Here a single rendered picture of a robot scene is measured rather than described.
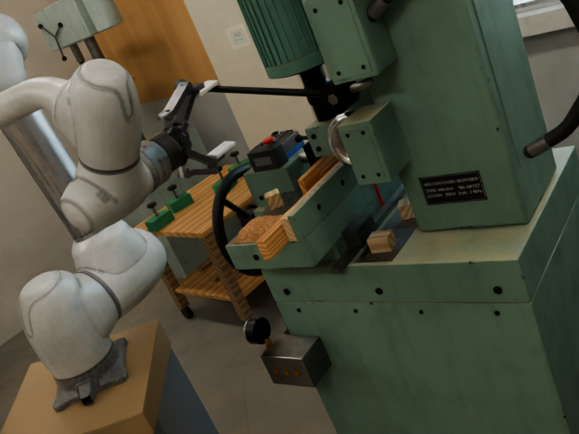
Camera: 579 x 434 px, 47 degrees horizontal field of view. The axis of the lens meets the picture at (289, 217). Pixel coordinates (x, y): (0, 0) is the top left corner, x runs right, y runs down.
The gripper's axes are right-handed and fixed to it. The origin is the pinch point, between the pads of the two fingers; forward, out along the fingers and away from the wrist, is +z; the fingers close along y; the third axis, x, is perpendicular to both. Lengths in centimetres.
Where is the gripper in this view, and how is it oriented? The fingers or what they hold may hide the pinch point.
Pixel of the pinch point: (219, 115)
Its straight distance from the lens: 142.2
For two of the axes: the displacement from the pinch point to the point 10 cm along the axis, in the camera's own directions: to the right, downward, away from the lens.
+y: -2.2, -8.5, -4.7
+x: -8.3, -1.0, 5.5
